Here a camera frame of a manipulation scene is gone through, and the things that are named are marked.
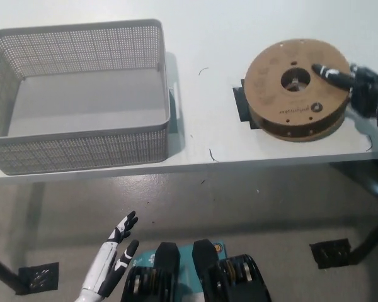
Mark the brown cardboard filament spool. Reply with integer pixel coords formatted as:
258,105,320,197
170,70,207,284
243,38,351,143

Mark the black tape patch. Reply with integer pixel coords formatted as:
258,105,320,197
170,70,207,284
232,78,266,130

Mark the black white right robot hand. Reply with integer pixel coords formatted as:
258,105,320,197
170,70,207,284
311,63,378,120

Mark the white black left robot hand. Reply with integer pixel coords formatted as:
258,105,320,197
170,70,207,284
81,211,140,299

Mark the black table frame bar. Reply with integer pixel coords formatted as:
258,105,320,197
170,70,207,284
329,159,378,218

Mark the black table foot plate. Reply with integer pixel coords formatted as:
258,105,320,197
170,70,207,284
17,261,59,295
309,238,354,270

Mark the black ribbed robot body block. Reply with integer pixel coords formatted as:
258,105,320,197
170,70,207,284
192,238,273,302
121,242,182,302

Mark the grey perforated storage basket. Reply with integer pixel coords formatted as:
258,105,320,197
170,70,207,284
0,18,173,176

